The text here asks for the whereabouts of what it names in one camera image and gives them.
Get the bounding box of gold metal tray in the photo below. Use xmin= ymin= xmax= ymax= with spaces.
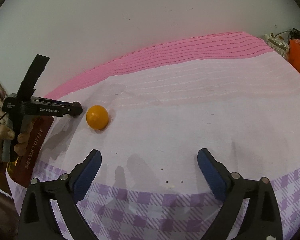
xmin=7 ymin=116 xmax=54 ymax=188

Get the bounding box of pink purple checked tablecloth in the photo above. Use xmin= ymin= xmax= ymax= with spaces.
xmin=32 ymin=32 xmax=300 ymax=239

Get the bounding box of person's left hand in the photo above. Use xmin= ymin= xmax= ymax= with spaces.
xmin=0 ymin=122 xmax=35 ymax=162

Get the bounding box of crumpled silver wrapper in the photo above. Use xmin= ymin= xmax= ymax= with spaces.
xmin=263 ymin=33 xmax=289 ymax=57

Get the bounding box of round yellow orange ball fruit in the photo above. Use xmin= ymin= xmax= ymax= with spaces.
xmin=86 ymin=105 xmax=109 ymax=130

